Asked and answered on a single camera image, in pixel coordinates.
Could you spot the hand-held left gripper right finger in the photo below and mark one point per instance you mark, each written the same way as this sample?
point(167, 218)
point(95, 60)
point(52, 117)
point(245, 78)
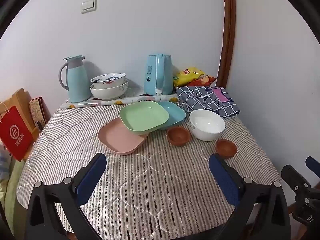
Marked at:
point(225, 177)

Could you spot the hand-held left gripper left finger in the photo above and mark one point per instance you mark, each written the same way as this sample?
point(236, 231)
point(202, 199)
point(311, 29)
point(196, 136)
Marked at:
point(92, 175)

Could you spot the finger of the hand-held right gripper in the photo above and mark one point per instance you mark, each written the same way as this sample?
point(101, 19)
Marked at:
point(293, 178)
point(313, 163)

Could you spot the small brown bowl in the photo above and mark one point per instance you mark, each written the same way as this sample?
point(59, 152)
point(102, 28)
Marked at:
point(178, 136)
point(226, 148)

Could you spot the pink plate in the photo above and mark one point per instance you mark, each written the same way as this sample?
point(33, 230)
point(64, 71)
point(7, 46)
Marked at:
point(117, 137)

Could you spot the plain white bowl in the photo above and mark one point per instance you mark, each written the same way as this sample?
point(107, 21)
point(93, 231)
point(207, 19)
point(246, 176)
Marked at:
point(207, 126)

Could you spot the green plate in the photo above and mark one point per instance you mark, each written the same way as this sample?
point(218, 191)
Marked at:
point(143, 116)

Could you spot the light blue plate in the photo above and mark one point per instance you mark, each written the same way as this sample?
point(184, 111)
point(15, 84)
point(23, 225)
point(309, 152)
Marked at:
point(175, 115)

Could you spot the striped quilted tablecloth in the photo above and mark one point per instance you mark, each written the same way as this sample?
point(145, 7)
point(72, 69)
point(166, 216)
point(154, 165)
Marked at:
point(155, 180)

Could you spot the rolled floral plastic sheet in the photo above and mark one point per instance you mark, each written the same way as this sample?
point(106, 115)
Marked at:
point(112, 102)

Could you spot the grey checkered cloth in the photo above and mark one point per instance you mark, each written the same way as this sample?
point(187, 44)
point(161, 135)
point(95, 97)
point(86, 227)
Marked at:
point(205, 100)

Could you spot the light green cloth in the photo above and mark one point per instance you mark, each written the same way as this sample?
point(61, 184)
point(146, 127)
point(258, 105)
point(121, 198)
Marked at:
point(11, 192)

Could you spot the large white grey-patterned bowl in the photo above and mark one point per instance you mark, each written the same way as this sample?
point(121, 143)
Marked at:
point(110, 93)

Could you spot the patterned flat box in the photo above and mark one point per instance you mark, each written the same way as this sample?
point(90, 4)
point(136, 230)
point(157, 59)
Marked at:
point(37, 112)

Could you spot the red paper bag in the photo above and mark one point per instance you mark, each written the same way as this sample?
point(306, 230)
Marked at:
point(15, 135)

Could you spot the blue and red patterned bowl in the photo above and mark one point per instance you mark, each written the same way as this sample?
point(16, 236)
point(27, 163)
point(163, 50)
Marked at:
point(107, 82)

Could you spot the light blue thermos jug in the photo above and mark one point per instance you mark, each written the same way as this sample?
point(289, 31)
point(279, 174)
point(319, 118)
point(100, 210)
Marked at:
point(77, 80)

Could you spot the red chip bag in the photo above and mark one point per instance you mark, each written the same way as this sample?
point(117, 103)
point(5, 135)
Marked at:
point(206, 80)

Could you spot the brown paper bag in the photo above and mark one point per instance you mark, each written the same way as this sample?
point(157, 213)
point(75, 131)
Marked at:
point(22, 102)

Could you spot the yellow chip bag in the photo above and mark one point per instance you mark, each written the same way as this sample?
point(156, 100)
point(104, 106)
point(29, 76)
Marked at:
point(186, 76)

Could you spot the light blue electric kettle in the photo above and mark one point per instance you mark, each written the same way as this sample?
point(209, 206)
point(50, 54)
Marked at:
point(158, 75)

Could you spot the brown wooden door frame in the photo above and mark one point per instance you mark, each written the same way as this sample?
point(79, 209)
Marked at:
point(228, 30)

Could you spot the white light switch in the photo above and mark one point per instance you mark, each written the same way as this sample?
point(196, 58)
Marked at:
point(88, 5)

